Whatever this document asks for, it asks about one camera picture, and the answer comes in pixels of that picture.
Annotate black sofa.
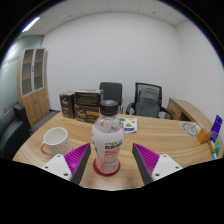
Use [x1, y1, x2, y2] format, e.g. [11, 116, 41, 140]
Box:
[0, 103, 33, 161]

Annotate grey mesh office chair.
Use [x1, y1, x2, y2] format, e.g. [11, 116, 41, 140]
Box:
[125, 82, 174, 120]

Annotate wooden glass-door cabinet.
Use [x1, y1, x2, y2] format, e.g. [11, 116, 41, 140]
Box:
[16, 48, 50, 127]

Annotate wooden side desk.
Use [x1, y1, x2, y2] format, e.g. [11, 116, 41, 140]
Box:
[164, 97, 215, 130]

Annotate white patterned ceramic mug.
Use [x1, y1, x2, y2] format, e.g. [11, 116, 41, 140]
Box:
[40, 126, 73, 157]

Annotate tall dark brown carton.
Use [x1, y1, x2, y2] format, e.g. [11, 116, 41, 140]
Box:
[59, 91, 77, 120]

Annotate ceiling light panel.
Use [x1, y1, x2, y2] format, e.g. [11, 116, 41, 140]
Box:
[21, 16, 41, 33]

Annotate white sticker sheet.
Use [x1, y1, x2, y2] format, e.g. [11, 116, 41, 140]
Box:
[118, 116, 138, 134]

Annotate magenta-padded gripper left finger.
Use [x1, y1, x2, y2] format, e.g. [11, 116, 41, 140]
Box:
[41, 142, 92, 185]

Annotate flat round red coaster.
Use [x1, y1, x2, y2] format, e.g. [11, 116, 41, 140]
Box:
[92, 158, 122, 177]

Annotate black padded chair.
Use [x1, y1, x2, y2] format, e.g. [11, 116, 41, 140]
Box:
[98, 81, 124, 114]

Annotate purple standing packet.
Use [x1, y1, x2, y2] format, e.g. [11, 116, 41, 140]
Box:
[209, 114, 223, 144]

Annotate black printed carton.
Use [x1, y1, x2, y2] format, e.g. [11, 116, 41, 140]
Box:
[74, 88, 104, 107]

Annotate orange-brown small box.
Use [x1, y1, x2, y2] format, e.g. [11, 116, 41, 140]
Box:
[196, 128, 214, 145]

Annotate small yellow box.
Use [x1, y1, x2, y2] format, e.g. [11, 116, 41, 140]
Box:
[208, 139, 217, 154]

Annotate green flat packet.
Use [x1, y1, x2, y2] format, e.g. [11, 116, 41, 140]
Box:
[213, 139, 222, 158]

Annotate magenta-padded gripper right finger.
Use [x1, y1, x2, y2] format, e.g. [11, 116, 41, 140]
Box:
[131, 142, 184, 185]

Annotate clear black-capped drink bottle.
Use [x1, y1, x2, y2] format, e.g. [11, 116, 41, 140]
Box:
[91, 99, 126, 175]

